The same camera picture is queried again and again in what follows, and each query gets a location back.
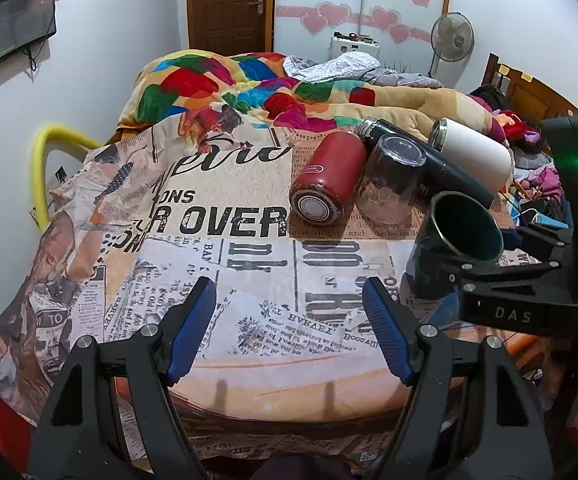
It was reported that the dark green cup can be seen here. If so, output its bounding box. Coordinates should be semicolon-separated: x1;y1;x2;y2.
400;191;504;318

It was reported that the light blue booklet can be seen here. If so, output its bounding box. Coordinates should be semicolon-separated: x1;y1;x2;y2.
531;212;569;229

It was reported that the black thermos bottle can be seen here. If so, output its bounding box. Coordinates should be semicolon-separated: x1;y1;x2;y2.
354;117;494;209

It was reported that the clear glass tumbler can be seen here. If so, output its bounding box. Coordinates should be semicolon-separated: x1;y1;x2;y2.
356;134;427;226

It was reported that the white thermos bottle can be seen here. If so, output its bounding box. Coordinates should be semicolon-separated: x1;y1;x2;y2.
428;118;514;193

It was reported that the red plush toy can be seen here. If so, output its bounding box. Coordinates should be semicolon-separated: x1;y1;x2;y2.
494;110;541;145

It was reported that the red thermos bottle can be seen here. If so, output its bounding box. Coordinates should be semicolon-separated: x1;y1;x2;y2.
289;131;367;226

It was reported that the newspaper print tablecloth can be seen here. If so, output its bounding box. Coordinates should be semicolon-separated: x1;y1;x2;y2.
0;110;421;464

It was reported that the wooden bed headboard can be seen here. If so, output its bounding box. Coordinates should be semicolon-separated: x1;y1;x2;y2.
482;53;578;126

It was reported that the white standing fan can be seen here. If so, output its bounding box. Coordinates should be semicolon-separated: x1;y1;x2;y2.
428;12;475;77

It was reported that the white striped cloth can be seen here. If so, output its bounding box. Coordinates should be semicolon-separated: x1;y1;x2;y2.
283;51;381;84

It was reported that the white small cabinet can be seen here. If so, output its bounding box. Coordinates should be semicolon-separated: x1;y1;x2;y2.
328;32;380;58

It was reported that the sliding wardrobe with hearts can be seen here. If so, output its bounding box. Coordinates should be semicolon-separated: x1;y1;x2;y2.
273;0;449;73

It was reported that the yellow curved tube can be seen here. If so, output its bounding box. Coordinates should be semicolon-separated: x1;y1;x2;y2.
30;124;103;232

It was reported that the colourful patchwork blanket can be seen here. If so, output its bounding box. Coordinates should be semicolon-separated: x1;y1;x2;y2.
113;49;506;143

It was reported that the brown wooden door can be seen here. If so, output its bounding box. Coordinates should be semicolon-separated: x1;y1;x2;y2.
186;0;274;55

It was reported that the small wall monitor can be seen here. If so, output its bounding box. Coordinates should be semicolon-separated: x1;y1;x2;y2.
0;0;57;63

